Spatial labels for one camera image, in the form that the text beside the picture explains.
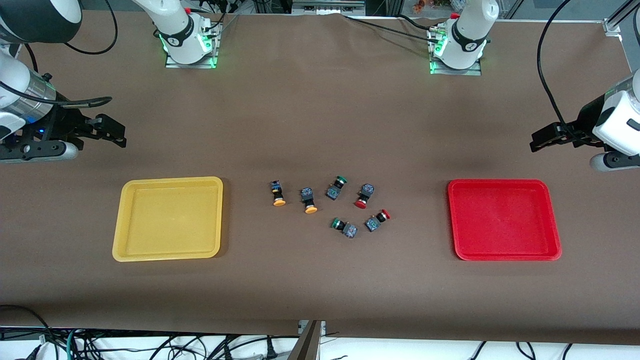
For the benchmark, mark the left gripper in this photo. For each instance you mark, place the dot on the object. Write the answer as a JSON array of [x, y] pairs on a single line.
[[585, 119]]

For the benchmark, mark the green push button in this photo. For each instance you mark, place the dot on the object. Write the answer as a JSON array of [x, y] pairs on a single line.
[[350, 231], [333, 192]]

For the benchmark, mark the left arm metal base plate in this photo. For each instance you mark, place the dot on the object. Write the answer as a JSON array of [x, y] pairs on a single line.
[[475, 71]]

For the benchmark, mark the yellow push button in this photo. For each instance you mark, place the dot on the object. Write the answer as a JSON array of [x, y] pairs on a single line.
[[276, 190], [307, 195]]

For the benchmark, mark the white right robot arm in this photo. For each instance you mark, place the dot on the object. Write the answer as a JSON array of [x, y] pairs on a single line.
[[175, 30]]

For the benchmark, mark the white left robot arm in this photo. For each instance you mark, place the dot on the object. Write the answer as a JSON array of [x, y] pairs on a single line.
[[467, 35]]

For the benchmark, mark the red push button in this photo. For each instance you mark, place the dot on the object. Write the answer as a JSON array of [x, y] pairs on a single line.
[[367, 190], [372, 223]]

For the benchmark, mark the yellow plastic tray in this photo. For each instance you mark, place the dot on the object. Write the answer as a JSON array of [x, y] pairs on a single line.
[[150, 240]]

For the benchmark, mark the black power plug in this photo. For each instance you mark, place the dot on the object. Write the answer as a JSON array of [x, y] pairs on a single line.
[[271, 352]]

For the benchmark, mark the small grey metal bracket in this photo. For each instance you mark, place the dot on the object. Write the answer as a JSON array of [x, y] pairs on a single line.
[[301, 327]]

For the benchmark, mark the silver power strip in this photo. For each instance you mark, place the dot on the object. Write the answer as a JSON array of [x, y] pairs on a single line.
[[325, 7]]

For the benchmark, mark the aluminium frame corner profile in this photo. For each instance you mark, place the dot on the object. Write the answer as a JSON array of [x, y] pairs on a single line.
[[612, 26]]

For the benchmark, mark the brown table cover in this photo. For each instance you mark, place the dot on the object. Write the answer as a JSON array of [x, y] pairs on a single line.
[[320, 125]]

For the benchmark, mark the orange background object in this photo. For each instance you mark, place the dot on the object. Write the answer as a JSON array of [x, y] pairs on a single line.
[[422, 6]]

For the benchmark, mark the wooden post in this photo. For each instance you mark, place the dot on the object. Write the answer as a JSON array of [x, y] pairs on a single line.
[[307, 347]]

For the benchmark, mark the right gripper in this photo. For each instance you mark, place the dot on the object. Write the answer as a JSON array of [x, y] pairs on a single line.
[[59, 123]]

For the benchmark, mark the red plastic tray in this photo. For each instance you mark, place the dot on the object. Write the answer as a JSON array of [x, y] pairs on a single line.
[[500, 245]]

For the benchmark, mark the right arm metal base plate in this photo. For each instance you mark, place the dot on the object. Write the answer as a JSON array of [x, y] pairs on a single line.
[[215, 60]]

